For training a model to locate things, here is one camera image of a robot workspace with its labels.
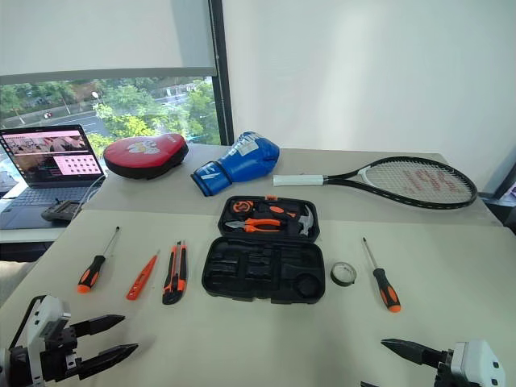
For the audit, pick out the black window frame post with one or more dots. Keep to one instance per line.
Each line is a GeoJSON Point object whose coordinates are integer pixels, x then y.
{"type": "Point", "coordinates": [221, 80]}

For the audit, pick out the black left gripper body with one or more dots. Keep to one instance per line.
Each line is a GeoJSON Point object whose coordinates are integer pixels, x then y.
{"type": "Point", "coordinates": [60, 354]}

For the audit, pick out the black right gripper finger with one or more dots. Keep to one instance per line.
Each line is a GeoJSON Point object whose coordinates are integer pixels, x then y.
{"type": "Point", "coordinates": [415, 352]}
{"type": "Point", "coordinates": [369, 384]}

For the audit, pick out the orange voltage tester pen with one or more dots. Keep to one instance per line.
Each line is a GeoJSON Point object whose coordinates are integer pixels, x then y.
{"type": "Point", "coordinates": [141, 278]}

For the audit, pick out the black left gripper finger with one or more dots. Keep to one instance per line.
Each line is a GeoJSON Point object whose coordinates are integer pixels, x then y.
{"type": "Point", "coordinates": [96, 324]}
{"type": "Point", "coordinates": [109, 356]}

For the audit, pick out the steel claw hammer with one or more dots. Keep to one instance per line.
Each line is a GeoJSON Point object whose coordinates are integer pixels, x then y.
{"type": "Point", "coordinates": [305, 225]}

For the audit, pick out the black tennis racket white grip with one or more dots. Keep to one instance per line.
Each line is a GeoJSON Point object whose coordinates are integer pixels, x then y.
{"type": "Point", "coordinates": [363, 181]}

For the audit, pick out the black orange screwdriver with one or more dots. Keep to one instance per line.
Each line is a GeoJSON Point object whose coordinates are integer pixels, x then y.
{"type": "Point", "coordinates": [385, 286]}
{"type": "Point", "coordinates": [92, 274]}

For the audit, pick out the orange black tape measure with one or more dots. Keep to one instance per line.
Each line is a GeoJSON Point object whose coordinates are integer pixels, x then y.
{"type": "Point", "coordinates": [241, 206]}

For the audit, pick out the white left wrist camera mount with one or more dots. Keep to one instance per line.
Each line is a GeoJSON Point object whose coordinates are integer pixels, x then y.
{"type": "Point", "coordinates": [38, 318]}

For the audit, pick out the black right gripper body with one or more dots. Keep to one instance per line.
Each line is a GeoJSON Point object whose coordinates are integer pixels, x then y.
{"type": "Point", "coordinates": [444, 363]}

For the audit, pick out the orange black utility knife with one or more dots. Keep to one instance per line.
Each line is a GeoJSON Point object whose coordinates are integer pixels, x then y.
{"type": "Point", "coordinates": [175, 278]}

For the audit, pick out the grey framed monitor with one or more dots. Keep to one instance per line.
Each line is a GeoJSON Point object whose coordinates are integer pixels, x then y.
{"type": "Point", "coordinates": [500, 173]}

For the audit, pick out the black handheld controller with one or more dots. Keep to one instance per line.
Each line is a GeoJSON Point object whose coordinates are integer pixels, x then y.
{"type": "Point", "coordinates": [60, 210]}

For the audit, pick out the white roller blind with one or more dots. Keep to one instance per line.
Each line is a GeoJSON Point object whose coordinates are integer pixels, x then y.
{"type": "Point", "coordinates": [101, 36]}

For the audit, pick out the open grey laptop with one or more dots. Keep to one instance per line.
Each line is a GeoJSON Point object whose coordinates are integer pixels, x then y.
{"type": "Point", "coordinates": [48, 189]}

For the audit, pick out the black electrical tape roll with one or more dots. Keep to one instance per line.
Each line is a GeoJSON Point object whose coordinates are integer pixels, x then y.
{"type": "Point", "coordinates": [342, 280]}

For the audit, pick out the blue boxing glove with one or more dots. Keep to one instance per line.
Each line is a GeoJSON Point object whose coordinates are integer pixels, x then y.
{"type": "Point", "coordinates": [246, 161]}

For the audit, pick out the red boxing focus pad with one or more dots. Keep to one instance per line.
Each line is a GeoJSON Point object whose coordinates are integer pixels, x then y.
{"type": "Point", "coordinates": [145, 155]}

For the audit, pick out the black tool case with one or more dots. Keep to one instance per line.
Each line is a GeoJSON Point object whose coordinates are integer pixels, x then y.
{"type": "Point", "coordinates": [262, 270]}

